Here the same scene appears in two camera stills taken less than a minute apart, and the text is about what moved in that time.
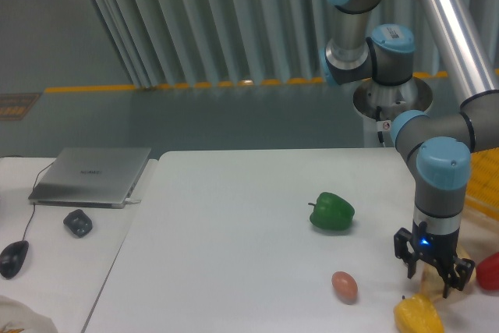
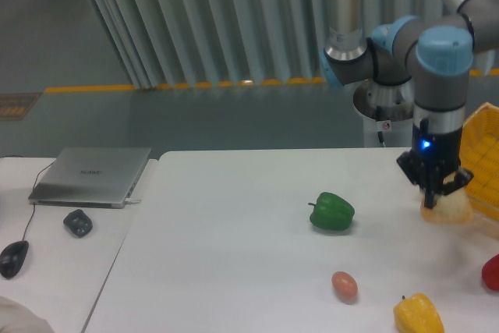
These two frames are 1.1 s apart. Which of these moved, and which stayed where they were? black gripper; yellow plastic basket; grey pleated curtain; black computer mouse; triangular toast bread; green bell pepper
Moved: triangular toast bread; black gripper
Stayed: yellow plastic basket; green bell pepper; grey pleated curtain; black computer mouse
